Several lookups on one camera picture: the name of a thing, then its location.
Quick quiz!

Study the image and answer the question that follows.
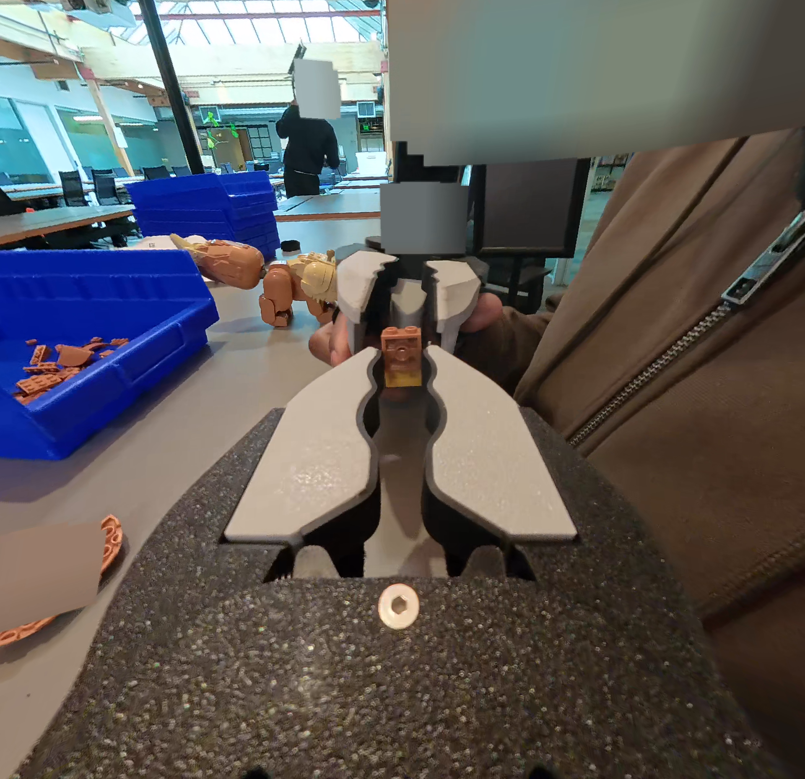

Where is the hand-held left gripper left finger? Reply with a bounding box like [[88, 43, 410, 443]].
[[224, 348, 381, 576]]

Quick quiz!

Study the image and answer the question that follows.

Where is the black monitor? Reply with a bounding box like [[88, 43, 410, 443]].
[[472, 160, 592, 304]]

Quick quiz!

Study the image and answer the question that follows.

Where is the black office chair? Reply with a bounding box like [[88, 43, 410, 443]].
[[57, 169, 99, 210]]

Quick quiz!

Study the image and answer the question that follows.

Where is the brown toy figure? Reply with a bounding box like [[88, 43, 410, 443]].
[[170, 234, 267, 289]]

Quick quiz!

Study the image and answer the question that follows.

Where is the blue plastic bin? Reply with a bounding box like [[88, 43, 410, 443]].
[[0, 248, 221, 463]]

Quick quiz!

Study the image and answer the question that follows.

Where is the black pole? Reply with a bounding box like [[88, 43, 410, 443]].
[[130, 0, 205, 176]]

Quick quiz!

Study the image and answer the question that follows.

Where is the small tan brick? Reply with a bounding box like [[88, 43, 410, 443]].
[[384, 358, 425, 390]]

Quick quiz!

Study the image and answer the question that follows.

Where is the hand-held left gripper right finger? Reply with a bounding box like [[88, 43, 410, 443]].
[[422, 345, 577, 576]]

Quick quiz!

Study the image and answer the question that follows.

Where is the small brown brick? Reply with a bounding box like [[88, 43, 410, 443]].
[[382, 326, 423, 362]]

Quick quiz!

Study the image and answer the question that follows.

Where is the wooden background table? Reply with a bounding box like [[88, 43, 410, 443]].
[[0, 204, 137, 245]]

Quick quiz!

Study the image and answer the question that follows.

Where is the tan brick animal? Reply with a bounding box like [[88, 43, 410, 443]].
[[258, 251, 340, 329]]

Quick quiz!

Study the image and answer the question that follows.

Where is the brown curved brick piece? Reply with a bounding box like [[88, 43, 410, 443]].
[[0, 515, 124, 648]]

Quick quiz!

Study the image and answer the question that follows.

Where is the stack of blue bins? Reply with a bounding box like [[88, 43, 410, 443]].
[[126, 172, 280, 258]]

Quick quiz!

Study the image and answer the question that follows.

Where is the pile of brown bricks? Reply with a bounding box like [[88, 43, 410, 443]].
[[13, 336, 130, 406]]

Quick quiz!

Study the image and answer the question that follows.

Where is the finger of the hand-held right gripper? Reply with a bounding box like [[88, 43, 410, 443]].
[[334, 251, 401, 353], [423, 257, 486, 351]]

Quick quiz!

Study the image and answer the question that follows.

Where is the person's right forearm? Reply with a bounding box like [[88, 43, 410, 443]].
[[485, 295, 592, 396]]

